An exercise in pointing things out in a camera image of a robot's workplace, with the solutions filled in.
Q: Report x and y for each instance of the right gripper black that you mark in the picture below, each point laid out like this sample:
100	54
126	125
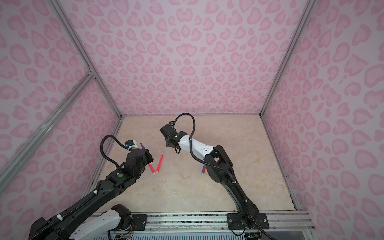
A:
167	142

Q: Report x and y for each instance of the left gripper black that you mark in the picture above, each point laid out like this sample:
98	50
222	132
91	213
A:
148	156

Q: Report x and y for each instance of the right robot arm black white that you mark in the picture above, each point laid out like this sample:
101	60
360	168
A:
220	170

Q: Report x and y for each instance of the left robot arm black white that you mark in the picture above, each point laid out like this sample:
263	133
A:
62	225

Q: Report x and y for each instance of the pink marker left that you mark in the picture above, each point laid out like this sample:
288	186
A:
152	168

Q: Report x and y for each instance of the pink marker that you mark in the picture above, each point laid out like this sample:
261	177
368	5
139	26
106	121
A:
152	168
159	164

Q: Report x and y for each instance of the pink marker right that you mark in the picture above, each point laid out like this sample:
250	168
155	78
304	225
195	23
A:
159	164

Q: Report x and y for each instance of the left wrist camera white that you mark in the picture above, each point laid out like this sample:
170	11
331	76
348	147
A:
131	145

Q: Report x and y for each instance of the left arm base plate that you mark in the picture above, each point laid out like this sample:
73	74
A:
135	222

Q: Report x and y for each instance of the diagonal aluminium frame bar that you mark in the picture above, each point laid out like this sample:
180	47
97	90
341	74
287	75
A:
23	155

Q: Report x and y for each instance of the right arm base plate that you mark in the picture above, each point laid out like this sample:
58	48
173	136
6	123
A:
238	221

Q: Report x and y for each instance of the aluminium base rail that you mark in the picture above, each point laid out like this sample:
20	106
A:
278	225

